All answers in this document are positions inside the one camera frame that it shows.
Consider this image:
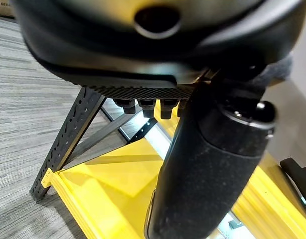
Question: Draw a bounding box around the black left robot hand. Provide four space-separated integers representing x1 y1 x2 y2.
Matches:
12 0 306 239

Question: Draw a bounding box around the black sole-shaped part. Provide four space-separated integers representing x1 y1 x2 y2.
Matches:
24 42 208 101
279 156 306 204

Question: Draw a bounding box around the yellow ribbed shelf beam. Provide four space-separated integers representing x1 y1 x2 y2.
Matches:
41 168 134 239
231 152 306 239

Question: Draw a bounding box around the yellow shelf board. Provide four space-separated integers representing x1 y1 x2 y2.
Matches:
58 139 168 239

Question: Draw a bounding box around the dark grey shelf brace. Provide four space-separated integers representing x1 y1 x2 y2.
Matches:
64 111 144 168

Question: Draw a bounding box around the brown cardboard box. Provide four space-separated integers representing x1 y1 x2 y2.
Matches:
0 0 16 18

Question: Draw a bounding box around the dark grey perforated shelf post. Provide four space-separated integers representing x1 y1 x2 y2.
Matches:
29 86 107 204
129 117 158 144

